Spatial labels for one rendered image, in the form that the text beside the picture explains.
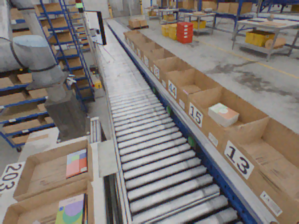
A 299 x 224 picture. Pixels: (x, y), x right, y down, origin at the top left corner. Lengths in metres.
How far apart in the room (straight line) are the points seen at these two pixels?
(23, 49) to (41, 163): 0.74
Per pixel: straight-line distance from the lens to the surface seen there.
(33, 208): 1.20
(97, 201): 1.05
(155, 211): 0.96
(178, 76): 1.51
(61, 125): 1.41
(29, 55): 1.20
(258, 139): 1.15
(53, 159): 1.36
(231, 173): 0.93
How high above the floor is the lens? 1.64
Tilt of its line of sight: 36 degrees down
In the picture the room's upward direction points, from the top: 6 degrees counter-clockwise
